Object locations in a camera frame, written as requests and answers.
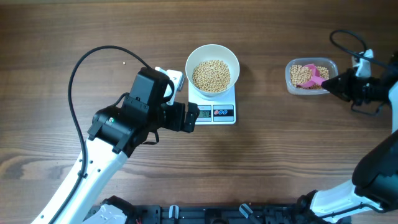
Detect pink plastic measuring scoop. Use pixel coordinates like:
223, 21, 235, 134
298, 64, 325, 88

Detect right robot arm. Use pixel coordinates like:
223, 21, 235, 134
290, 54, 397, 223

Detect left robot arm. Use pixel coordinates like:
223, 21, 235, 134
34, 67, 199, 223

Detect white digital kitchen scale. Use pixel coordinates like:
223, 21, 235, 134
188, 83, 237, 125

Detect soybeans in bowl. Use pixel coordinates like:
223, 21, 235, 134
192, 60, 231, 93

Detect white bowl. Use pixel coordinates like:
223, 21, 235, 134
185, 44, 240, 97

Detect clear plastic container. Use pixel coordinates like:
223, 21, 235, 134
285, 57, 338, 95

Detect soybeans in container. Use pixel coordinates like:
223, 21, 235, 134
289, 64, 330, 90

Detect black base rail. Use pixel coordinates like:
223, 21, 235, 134
83, 203, 299, 224

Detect black left camera cable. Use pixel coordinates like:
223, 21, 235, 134
55, 45, 153, 224

